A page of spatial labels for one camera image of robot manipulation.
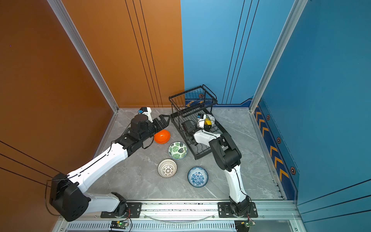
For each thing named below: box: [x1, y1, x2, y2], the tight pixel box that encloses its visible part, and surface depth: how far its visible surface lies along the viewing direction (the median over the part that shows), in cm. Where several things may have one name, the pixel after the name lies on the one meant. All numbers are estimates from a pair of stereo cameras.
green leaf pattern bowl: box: [168, 141, 188, 160], surface depth 95 cm
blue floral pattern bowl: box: [187, 166, 209, 189], surface depth 84 cm
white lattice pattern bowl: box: [157, 158, 178, 178], surface depth 87 cm
